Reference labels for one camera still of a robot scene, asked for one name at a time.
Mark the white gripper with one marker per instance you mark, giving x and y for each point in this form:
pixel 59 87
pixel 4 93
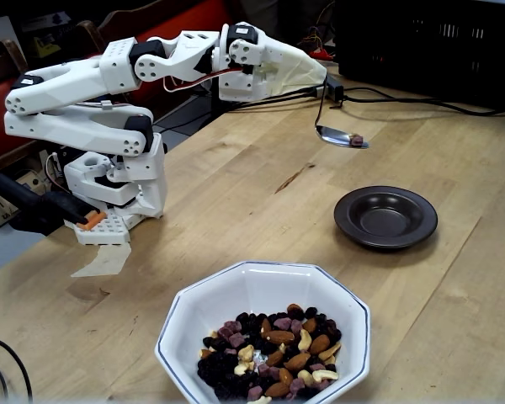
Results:
pixel 258 80

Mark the silver metal spoon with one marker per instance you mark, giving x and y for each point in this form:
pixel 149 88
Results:
pixel 334 135

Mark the purple dried fruit cube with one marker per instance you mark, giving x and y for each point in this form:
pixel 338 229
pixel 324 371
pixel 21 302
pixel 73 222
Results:
pixel 357 141

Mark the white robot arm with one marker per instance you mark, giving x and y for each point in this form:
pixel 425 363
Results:
pixel 67 84

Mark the brown round plate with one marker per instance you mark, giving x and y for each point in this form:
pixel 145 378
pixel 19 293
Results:
pixel 387 219

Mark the white octagonal bowl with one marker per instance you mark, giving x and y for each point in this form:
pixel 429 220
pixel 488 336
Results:
pixel 193 311

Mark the dark olive jacket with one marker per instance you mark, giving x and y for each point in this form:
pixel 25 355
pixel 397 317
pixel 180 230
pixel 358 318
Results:
pixel 278 17

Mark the red alligator clip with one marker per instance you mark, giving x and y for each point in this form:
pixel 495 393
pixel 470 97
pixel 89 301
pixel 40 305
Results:
pixel 325 54

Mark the black plastic crate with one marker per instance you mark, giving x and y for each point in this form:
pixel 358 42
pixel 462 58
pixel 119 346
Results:
pixel 425 50

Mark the yellow green box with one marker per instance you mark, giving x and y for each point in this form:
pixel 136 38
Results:
pixel 46 47

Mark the beige masking tape sheet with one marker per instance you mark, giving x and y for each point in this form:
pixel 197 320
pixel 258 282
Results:
pixel 105 261

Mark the black clamp orange pad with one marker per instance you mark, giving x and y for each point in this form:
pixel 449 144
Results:
pixel 42 206

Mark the white carton box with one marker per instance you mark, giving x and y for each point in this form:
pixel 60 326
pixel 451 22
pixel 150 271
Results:
pixel 0 35

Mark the mixed nuts and dried fruit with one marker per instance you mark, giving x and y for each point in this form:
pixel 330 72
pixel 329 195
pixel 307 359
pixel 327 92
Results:
pixel 294 362

